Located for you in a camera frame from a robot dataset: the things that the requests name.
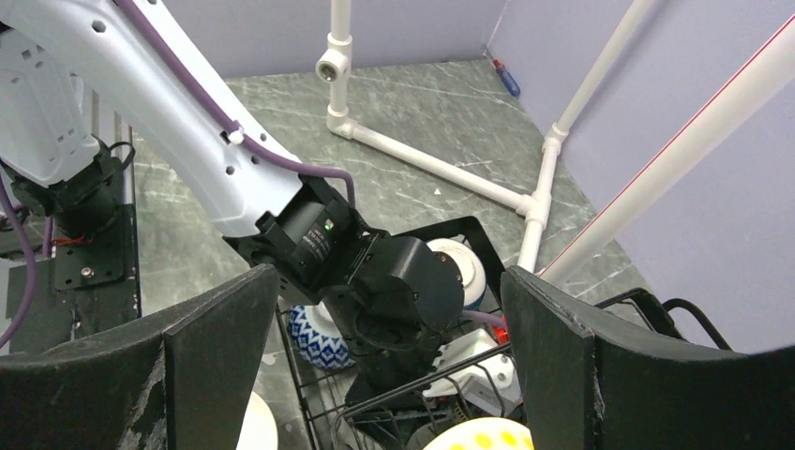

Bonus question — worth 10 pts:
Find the teal white bowl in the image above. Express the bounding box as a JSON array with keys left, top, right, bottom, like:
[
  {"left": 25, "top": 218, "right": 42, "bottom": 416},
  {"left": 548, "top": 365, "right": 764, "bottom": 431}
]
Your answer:
[{"left": 427, "top": 238, "right": 487, "bottom": 310}]

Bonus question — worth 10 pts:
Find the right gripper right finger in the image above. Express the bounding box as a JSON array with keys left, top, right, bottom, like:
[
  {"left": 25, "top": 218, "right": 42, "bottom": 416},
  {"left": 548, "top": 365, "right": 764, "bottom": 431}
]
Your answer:
[{"left": 501, "top": 266, "right": 794, "bottom": 449}]

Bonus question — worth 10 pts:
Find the white PVC pipe frame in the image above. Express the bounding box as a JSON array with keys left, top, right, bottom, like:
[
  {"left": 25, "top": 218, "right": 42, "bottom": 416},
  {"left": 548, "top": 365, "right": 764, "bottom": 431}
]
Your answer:
[{"left": 329, "top": 1, "right": 794, "bottom": 283}]

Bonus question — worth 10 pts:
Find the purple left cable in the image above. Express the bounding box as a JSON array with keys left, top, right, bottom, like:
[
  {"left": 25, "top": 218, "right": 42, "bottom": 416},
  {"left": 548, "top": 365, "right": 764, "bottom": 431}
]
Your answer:
[{"left": 0, "top": 0, "right": 507, "bottom": 349}]

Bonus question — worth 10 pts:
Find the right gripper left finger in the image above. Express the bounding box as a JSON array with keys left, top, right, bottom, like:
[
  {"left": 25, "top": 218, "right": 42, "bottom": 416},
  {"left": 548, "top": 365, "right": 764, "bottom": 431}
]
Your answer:
[{"left": 1, "top": 264, "right": 279, "bottom": 449}]

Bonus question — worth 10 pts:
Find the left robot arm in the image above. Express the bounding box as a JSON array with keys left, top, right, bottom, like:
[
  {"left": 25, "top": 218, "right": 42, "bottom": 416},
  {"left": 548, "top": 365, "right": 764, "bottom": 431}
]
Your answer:
[{"left": 1, "top": 1, "right": 463, "bottom": 447}]

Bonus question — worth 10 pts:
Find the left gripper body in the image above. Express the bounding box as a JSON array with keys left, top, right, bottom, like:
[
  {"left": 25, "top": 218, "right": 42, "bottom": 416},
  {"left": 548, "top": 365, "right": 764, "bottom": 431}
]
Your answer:
[{"left": 344, "top": 369, "right": 460, "bottom": 429}]

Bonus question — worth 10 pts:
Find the orange geometric patterned bowl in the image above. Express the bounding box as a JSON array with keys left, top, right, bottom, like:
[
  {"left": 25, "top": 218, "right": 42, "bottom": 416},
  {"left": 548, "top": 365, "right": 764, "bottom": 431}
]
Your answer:
[{"left": 288, "top": 304, "right": 355, "bottom": 370}]

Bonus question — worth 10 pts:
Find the black wire dish rack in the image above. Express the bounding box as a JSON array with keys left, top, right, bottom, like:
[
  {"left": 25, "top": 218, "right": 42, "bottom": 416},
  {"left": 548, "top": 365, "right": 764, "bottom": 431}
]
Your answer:
[{"left": 273, "top": 216, "right": 734, "bottom": 450}]

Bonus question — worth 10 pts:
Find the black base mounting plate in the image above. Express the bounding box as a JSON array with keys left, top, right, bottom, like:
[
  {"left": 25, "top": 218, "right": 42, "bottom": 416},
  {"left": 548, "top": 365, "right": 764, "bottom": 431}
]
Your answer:
[{"left": 0, "top": 93, "right": 143, "bottom": 355}]

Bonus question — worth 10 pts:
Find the ribbed white bowl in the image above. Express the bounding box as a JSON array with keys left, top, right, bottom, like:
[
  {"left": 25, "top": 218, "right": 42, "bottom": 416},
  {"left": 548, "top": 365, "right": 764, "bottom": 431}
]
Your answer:
[{"left": 236, "top": 392, "right": 278, "bottom": 450}]

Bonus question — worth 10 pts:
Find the blue yellow patterned bowl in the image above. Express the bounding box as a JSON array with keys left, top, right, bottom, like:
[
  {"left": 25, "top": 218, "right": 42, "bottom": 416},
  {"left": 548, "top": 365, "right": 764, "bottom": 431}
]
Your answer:
[{"left": 424, "top": 417, "right": 535, "bottom": 450}]

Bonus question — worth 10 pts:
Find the red blue screwdriver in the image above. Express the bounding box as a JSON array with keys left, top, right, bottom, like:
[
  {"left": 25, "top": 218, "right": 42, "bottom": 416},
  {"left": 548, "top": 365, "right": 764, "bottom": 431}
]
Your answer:
[{"left": 492, "top": 59, "right": 521, "bottom": 98}]

